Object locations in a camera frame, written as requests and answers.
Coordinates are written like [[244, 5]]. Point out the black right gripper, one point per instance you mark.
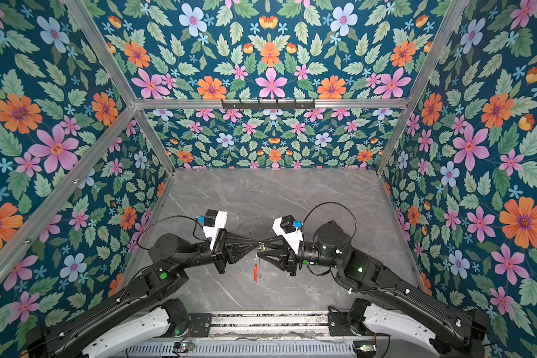
[[289, 260]]

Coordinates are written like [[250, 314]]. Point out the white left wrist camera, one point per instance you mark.
[[213, 223]]

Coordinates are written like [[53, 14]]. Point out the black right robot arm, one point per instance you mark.
[[391, 306]]

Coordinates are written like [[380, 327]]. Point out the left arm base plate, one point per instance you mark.
[[198, 325]]

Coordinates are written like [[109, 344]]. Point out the metal keyring with red handle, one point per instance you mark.
[[257, 259]]

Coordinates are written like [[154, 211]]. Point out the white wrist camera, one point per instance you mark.
[[291, 230], [213, 223]]

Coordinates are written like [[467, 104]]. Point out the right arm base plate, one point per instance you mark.
[[341, 324]]

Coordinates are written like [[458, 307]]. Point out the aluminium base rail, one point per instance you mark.
[[292, 333]]

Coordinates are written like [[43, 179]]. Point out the black wall hook rail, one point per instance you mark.
[[284, 104]]

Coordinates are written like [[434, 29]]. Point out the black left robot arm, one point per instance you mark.
[[150, 289]]

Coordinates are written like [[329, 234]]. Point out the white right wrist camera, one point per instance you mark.
[[291, 230]]

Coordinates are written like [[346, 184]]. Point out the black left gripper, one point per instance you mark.
[[227, 239]]

